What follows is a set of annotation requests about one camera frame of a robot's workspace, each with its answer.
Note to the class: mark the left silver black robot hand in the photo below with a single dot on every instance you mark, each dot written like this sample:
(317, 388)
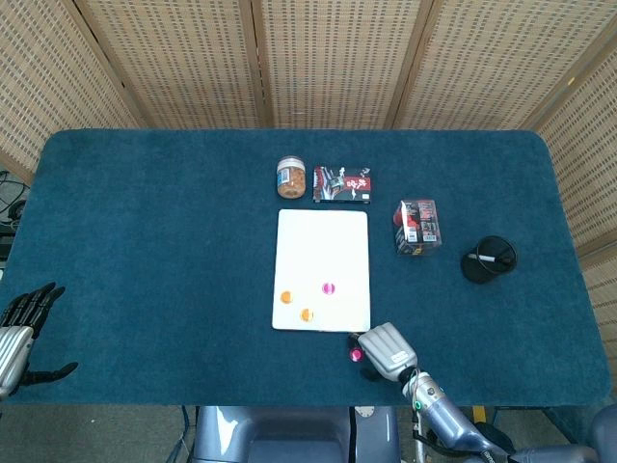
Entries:
(12, 354)

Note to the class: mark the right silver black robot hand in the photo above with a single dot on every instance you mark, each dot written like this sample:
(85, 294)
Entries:
(388, 352)

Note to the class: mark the pink disc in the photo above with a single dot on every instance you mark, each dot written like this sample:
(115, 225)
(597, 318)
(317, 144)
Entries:
(356, 355)
(328, 288)

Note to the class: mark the orange disc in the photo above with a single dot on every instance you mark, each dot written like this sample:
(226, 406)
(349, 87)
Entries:
(286, 297)
(306, 315)

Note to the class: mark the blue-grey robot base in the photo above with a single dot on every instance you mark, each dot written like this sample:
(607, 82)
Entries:
(270, 434)

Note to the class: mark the white magnetic board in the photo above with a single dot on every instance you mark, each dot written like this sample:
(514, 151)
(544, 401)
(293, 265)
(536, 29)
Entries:
(323, 251)

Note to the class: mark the black white marker pen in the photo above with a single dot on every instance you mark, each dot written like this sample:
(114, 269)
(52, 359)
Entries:
(487, 259)

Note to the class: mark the blue table cloth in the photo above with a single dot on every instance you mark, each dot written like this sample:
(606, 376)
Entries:
(144, 265)

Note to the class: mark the dark red card box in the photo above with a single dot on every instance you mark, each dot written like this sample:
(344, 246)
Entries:
(342, 185)

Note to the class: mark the clear jar of snacks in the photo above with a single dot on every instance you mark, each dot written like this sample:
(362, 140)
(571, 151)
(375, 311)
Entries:
(291, 181)

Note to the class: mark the woven folding screen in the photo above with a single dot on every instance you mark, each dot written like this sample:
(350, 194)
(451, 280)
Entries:
(337, 58)

